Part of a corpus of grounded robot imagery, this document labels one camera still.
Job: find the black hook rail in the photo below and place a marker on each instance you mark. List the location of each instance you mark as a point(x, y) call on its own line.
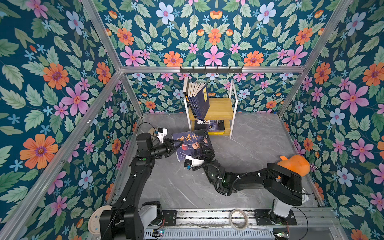
point(209, 70)

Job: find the cream round clock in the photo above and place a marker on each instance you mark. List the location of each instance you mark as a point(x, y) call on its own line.
point(94, 226)

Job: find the black wolf cover book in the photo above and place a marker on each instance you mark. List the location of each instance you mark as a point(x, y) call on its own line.
point(210, 125)

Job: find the black book on shelf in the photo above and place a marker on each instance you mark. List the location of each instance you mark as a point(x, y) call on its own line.
point(187, 98)

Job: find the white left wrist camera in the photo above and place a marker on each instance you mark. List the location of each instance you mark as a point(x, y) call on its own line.
point(161, 133)

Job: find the wooden white bookshelf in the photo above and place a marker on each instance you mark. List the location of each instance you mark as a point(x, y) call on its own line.
point(225, 109)

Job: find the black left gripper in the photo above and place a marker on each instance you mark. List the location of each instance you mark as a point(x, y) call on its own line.
point(168, 147)

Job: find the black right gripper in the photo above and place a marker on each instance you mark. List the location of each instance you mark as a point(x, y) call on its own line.
point(211, 153)

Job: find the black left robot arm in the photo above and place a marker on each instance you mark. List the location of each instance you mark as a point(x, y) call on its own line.
point(123, 221)

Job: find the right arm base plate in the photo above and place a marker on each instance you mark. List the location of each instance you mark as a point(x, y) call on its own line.
point(267, 217)

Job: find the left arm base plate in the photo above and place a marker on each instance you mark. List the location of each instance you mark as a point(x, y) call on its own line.
point(165, 218)

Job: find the dark portrait book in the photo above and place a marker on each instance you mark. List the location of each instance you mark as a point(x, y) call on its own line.
point(195, 144)

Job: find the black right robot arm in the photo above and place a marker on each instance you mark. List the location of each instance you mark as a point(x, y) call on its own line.
point(283, 180)

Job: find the orange gourd toy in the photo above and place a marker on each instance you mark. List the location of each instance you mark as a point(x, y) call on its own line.
point(296, 163)

